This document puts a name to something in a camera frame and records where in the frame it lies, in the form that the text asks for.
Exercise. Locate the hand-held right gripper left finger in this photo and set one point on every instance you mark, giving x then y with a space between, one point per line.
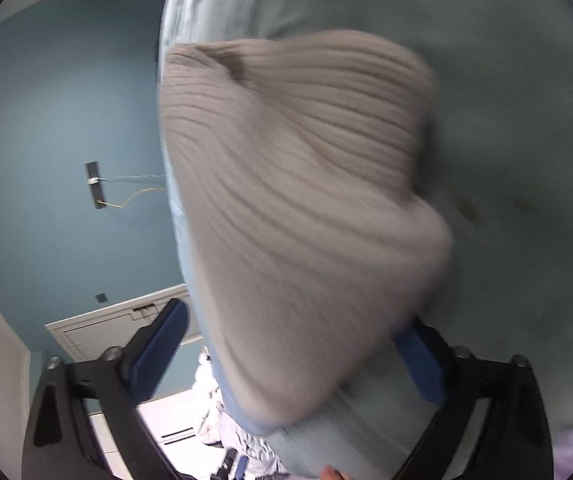
159 355

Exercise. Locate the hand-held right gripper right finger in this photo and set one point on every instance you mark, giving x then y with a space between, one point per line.
420 366

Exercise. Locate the cream ribbed knit garment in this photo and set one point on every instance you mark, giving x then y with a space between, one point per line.
291 185

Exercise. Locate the white patterned cloth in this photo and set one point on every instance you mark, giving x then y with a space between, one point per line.
211 400

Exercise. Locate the white door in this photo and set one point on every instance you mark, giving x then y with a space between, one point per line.
96 324

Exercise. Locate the light blue bed sheet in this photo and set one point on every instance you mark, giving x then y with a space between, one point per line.
516 110

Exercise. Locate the small dark wall switch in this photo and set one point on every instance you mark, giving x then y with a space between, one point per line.
101 297

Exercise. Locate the dark wall strip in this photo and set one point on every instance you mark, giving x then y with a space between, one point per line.
94 185

